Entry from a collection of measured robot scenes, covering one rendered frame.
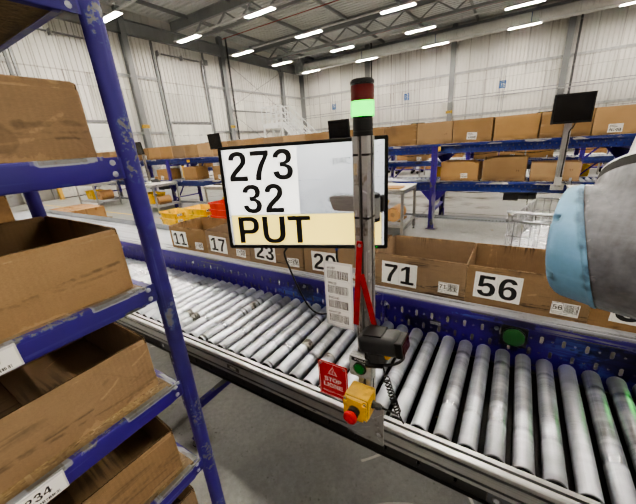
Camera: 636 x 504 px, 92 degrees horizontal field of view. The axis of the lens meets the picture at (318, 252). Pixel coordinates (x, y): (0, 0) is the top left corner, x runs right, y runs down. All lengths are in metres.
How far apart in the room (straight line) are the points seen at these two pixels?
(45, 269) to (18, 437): 0.23
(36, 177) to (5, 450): 0.35
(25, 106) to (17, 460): 0.46
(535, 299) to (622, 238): 0.96
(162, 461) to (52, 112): 0.61
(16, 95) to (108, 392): 0.43
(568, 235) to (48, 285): 0.66
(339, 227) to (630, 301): 0.62
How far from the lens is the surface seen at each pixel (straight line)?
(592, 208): 0.47
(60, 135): 0.54
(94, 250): 0.56
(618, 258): 0.45
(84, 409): 0.64
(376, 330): 0.81
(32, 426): 0.62
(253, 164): 0.93
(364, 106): 0.72
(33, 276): 0.54
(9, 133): 0.53
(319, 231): 0.89
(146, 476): 0.76
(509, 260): 1.64
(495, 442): 1.09
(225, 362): 1.40
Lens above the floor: 1.54
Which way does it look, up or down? 20 degrees down
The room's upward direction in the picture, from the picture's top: 4 degrees counter-clockwise
